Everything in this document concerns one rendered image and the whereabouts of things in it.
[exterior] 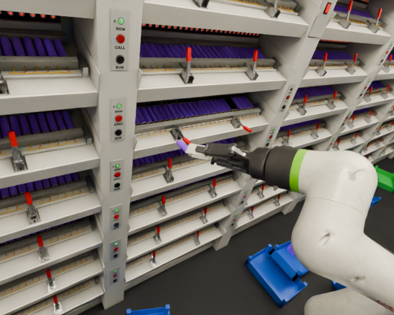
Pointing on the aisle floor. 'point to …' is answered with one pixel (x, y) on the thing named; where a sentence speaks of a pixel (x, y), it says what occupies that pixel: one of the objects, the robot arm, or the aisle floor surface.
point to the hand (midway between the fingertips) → (199, 152)
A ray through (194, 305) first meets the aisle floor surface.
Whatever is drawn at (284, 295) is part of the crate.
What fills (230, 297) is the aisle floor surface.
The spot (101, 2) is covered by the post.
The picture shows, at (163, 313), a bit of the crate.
